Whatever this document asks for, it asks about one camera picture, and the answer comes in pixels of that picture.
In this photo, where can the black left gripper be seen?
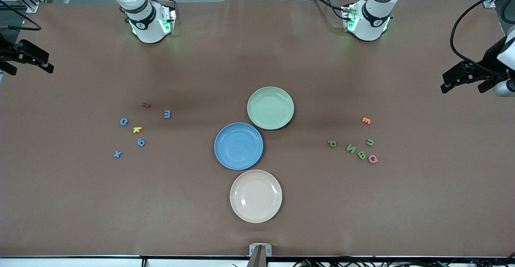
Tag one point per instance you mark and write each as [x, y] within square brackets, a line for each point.
[489, 59]

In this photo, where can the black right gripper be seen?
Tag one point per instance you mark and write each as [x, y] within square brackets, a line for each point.
[8, 52]

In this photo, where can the blue foam letter C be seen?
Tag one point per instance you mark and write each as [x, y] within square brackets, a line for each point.
[121, 122]

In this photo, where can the blue foam letter X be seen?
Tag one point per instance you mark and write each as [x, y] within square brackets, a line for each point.
[117, 154]

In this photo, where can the green foam letter B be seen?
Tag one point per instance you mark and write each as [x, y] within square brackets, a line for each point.
[361, 155]

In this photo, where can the green foam letter N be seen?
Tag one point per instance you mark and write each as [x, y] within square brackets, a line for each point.
[351, 148]

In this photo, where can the blue foam letter G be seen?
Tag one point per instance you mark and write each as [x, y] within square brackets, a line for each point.
[139, 144]

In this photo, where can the blue foam letter M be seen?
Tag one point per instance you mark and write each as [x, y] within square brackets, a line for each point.
[167, 114]

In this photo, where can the green foam letter P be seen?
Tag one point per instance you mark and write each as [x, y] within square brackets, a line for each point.
[329, 144]

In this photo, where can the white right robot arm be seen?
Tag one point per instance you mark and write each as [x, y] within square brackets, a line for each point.
[149, 29]

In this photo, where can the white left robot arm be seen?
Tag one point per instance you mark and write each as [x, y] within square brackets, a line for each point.
[372, 25]

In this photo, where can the orange foam letter E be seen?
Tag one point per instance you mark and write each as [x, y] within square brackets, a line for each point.
[366, 120]

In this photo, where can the pink foam letter Q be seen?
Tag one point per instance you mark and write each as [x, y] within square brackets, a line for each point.
[369, 159]

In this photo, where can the yellow foam letter K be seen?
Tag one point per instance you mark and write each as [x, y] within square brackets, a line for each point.
[136, 130]

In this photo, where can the base connector box green light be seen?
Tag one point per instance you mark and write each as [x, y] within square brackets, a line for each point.
[171, 17]
[348, 17]

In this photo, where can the brown table cover sheet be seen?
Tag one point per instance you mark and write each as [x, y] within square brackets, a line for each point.
[362, 218]

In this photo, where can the pale green plate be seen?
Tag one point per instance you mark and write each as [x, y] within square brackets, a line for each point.
[270, 108]

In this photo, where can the blue plate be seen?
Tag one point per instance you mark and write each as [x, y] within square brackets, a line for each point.
[238, 146]

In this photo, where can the beige plate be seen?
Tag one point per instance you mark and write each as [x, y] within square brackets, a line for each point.
[256, 196]

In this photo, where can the white table edge rail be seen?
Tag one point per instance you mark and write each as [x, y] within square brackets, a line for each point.
[80, 263]

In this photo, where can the grey metal camera bracket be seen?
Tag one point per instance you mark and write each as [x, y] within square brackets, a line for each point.
[260, 255]

